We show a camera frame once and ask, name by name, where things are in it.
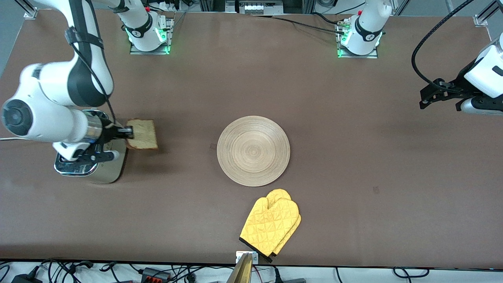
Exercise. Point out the black power adapter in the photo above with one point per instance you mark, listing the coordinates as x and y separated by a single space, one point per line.
25 279

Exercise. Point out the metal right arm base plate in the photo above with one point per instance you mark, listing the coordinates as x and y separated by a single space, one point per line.
135 51

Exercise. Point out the yellow quilted oven mitt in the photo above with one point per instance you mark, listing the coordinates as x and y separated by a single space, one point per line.
279 194
267 228

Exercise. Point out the silver two-slot toaster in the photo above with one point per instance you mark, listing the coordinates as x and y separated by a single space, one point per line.
112 169

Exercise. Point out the small white metal bracket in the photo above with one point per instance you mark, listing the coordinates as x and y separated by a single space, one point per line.
255 257

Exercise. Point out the black box orange connectors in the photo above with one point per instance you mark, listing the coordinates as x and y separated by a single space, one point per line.
155 274

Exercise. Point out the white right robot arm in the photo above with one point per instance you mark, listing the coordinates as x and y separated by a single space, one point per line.
43 122

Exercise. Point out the brown bread slice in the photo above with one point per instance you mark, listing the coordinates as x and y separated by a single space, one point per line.
144 135

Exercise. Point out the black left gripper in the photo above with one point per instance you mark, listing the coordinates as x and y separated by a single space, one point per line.
458 83

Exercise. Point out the round wooden plate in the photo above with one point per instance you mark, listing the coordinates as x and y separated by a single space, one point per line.
253 151

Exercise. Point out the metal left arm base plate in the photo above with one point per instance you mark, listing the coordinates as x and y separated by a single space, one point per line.
373 55

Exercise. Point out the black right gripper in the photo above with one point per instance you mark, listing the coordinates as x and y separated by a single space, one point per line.
108 131

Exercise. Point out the white power strip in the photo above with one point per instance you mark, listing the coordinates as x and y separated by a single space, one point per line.
255 7

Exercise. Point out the aluminium frame profile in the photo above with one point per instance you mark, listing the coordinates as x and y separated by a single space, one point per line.
485 16
28 11

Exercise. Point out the brass camera mount post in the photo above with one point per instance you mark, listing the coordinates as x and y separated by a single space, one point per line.
241 272

